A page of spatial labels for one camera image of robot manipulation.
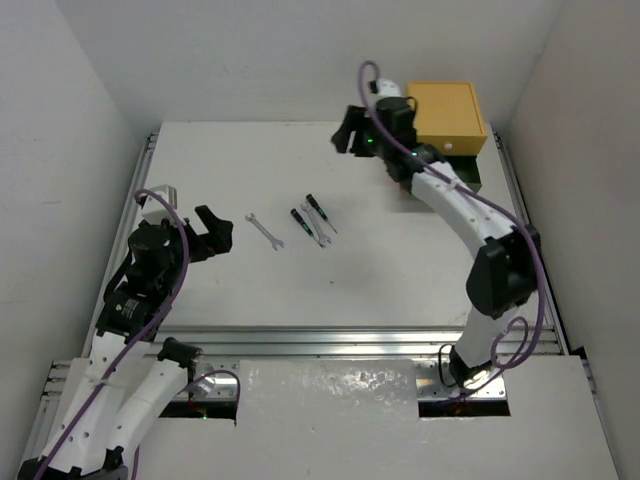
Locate silver combination wrench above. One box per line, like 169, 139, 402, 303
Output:
300, 201, 331, 248

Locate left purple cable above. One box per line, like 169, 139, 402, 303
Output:
29, 189, 241, 480

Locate silver open-end wrench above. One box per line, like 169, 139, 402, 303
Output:
245, 213, 284, 251

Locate yellow drawer box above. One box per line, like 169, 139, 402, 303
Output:
407, 82, 488, 156

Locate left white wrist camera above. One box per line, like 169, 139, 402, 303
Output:
138, 184, 178, 225

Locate green drawer box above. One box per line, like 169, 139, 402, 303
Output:
446, 155, 482, 193

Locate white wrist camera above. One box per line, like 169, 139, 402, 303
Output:
138, 184, 178, 225
369, 78, 403, 99

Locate purple cable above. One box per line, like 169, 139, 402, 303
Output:
29, 189, 241, 480
356, 60, 546, 401

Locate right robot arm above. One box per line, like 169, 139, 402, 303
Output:
331, 96, 540, 389

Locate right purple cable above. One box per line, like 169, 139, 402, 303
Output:
356, 60, 546, 401

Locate aluminium rail frame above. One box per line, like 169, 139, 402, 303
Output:
37, 130, 599, 416

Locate white front cover panel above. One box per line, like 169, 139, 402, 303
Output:
29, 355, 624, 480

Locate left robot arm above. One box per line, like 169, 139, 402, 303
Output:
17, 206, 233, 479

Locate green black screwdriver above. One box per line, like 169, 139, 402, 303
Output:
290, 209, 315, 238
306, 194, 337, 232

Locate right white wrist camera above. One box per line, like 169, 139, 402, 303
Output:
369, 78, 403, 99

